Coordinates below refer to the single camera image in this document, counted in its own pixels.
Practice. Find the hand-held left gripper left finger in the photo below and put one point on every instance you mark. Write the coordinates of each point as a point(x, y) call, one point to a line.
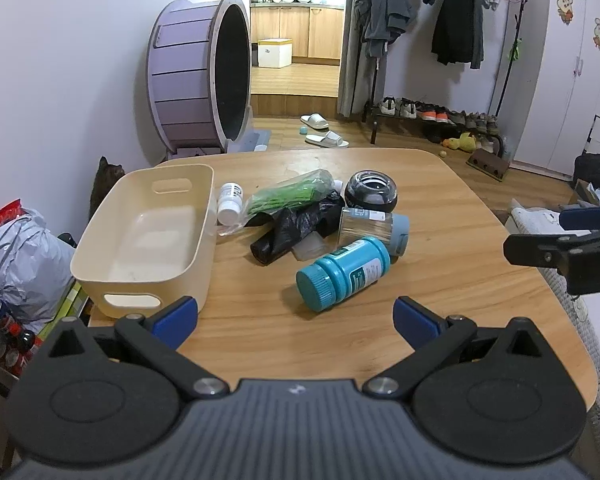
point(176, 318)

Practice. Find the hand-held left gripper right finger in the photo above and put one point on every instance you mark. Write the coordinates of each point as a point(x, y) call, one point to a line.
point(414, 320)

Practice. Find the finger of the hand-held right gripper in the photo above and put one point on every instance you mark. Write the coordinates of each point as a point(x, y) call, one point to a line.
point(585, 217)
point(530, 250)

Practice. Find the cream plastic storage bin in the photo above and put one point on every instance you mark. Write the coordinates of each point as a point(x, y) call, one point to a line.
point(145, 240)

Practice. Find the teal plastic bottle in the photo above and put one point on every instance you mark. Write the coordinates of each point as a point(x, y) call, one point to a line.
point(340, 272)

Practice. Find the clear jar with grey-blue lid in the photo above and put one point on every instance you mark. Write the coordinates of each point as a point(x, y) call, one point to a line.
point(367, 225)

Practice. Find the small clear plastic box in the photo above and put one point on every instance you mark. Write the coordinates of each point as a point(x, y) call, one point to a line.
point(310, 251)

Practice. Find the white pill bottle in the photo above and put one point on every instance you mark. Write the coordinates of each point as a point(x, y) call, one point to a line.
point(229, 205)

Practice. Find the black gyro ball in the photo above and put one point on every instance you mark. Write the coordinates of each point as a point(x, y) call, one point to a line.
point(372, 190)

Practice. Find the black plastic bag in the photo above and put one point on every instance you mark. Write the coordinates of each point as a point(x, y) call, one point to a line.
point(285, 235)

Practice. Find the white and green tube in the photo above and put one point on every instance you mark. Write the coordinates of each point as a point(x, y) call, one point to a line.
point(280, 195)

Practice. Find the open cardboard box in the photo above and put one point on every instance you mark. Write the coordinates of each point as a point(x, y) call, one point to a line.
point(586, 191)

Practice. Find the white printed blanket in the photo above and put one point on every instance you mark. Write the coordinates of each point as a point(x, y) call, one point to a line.
point(587, 320)

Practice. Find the brown scratching block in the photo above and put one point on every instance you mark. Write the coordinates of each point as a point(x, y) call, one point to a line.
point(487, 164)

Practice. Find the green cardboard box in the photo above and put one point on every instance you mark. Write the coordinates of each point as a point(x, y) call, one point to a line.
point(69, 300)

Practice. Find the yellow duck toy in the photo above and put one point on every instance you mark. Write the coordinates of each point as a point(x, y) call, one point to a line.
point(460, 141)

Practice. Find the white wardrobe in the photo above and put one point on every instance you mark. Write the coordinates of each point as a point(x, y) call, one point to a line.
point(555, 85)

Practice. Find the dark cat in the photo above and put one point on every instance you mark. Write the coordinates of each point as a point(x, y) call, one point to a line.
point(102, 185)

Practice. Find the grey plastic bag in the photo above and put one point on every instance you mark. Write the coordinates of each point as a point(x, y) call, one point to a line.
point(20, 265)

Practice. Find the row of shoes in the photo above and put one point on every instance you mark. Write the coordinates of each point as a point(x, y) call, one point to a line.
point(430, 112)

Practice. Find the green hanging clip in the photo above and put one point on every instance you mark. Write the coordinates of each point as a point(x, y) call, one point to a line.
point(516, 51)

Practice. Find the black clothes rack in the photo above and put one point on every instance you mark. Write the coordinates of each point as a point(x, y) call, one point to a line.
point(374, 132)

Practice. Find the white slipper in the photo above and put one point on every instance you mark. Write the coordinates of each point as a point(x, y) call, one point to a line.
point(314, 121)
point(326, 138)

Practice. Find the red snack bag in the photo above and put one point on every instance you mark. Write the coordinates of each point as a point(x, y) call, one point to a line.
point(0, 216)

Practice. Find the purple cat exercise wheel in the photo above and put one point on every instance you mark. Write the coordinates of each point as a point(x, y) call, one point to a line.
point(185, 80)

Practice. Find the black coat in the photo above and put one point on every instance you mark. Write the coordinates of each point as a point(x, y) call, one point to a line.
point(457, 15)

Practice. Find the grey curtain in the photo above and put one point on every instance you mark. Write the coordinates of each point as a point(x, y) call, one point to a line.
point(349, 70)

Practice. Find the grey hoodie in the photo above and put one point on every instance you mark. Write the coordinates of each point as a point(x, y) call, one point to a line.
point(399, 7)

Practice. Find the grey jacket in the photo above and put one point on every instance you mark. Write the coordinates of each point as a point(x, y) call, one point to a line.
point(367, 25)

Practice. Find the white storage box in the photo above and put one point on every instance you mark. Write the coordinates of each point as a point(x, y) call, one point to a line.
point(275, 52)

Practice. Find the wooden kitchen cabinet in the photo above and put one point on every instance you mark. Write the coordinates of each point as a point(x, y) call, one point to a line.
point(300, 30)

